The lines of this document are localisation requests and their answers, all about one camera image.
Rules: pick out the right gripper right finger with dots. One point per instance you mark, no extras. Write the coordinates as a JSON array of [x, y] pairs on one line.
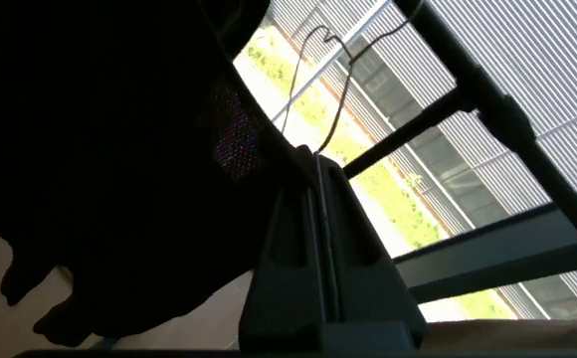
[[368, 288]]

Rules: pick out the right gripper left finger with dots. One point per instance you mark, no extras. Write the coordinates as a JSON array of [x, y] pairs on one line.
[[288, 288]]

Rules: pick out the pink clothes hanger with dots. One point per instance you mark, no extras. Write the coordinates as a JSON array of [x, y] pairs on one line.
[[334, 117]]

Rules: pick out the black garment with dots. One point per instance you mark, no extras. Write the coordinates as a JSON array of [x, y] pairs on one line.
[[94, 149]]

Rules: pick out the black clothes rack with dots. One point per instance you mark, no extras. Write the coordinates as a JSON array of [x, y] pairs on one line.
[[505, 119]]

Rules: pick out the window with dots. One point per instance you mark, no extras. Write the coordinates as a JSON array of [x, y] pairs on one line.
[[492, 248]]

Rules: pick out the brown curtain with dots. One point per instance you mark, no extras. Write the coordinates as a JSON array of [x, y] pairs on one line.
[[517, 333]]

